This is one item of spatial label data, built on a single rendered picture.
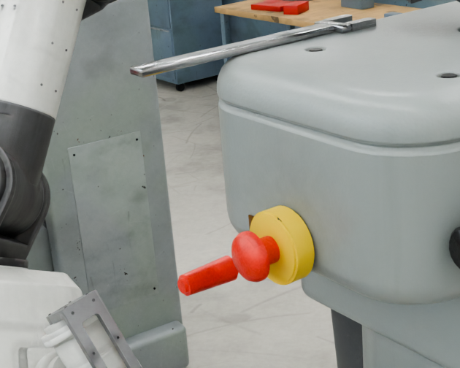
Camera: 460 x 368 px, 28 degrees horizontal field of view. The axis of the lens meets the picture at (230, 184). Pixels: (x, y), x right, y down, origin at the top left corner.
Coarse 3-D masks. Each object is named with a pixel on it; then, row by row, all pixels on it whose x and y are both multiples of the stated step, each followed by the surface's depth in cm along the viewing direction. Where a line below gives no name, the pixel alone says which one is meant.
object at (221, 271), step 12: (204, 264) 81; (216, 264) 81; (228, 264) 81; (180, 276) 80; (192, 276) 79; (204, 276) 80; (216, 276) 80; (228, 276) 81; (180, 288) 80; (192, 288) 79; (204, 288) 80
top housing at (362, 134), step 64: (256, 64) 73; (320, 64) 71; (384, 64) 70; (448, 64) 68; (256, 128) 72; (320, 128) 65; (384, 128) 61; (448, 128) 61; (256, 192) 74; (320, 192) 67; (384, 192) 63; (448, 192) 62; (320, 256) 69; (384, 256) 64; (448, 256) 64
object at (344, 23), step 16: (288, 32) 80; (304, 32) 80; (320, 32) 81; (224, 48) 76; (240, 48) 76; (256, 48) 77; (144, 64) 73; (160, 64) 72; (176, 64) 73; (192, 64) 74
